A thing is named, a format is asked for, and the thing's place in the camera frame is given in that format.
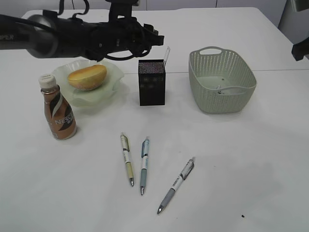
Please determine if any green barrel pen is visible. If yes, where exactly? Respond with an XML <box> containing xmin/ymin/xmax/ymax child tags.
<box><xmin>120</xmin><ymin>133</ymin><xmax>134</xmax><ymax>187</ymax></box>

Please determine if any sugared bread roll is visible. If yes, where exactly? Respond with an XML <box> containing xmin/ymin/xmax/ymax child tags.
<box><xmin>68</xmin><ymin>65</ymin><xmax>107</xmax><ymax>91</ymax></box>

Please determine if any brown Nescafe coffee bottle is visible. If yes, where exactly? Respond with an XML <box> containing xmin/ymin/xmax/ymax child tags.
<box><xmin>39</xmin><ymin>74</ymin><xmax>77</xmax><ymax>140</ymax></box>

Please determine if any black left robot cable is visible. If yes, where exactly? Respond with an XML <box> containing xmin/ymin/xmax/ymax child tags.
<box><xmin>41</xmin><ymin>0</ymin><xmax>153</xmax><ymax>62</ymax></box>

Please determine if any blue barrel pen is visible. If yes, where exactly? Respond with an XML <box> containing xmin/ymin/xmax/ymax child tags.
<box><xmin>140</xmin><ymin>136</ymin><xmax>150</xmax><ymax>196</ymax></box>

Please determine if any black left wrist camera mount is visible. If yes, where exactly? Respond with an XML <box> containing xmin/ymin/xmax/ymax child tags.
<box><xmin>107</xmin><ymin>0</ymin><xmax>140</xmax><ymax>22</ymax></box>

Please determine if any pale green wavy glass plate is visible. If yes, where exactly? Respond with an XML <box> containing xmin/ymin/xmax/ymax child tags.
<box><xmin>52</xmin><ymin>59</ymin><xmax>124</xmax><ymax>107</ymax></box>

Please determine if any grey grip white pen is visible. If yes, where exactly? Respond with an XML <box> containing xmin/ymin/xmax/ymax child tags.
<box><xmin>157</xmin><ymin>157</ymin><xmax>196</xmax><ymax>215</ymax></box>

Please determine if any black mesh pen holder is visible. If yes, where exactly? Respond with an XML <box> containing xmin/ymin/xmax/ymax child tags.
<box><xmin>138</xmin><ymin>59</ymin><xmax>166</xmax><ymax>106</ymax></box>

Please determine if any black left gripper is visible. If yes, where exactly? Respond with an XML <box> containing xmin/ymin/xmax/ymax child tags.
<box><xmin>84</xmin><ymin>17</ymin><xmax>164</xmax><ymax>61</ymax></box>

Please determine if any green woven plastic basket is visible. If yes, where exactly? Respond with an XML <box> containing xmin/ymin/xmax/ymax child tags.
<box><xmin>188</xmin><ymin>46</ymin><xmax>257</xmax><ymax>114</ymax></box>

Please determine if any transparent plastic ruler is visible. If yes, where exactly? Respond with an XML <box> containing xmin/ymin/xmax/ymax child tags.
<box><xmin>163</xmin><ymin>46</ymin><xmax>170</xmax><ymax>67</ymax></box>

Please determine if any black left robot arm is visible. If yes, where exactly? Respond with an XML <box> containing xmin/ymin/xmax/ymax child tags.
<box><xmin>0</xmin><ymin>14</ymin><xmax>164</xmax><ymax>61</ymax></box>

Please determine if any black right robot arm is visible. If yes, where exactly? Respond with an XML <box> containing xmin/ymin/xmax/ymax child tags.
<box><xmin>291</xmin><ymin>37</ymin><xmax>309</xmax><ymax>61</ymax></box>

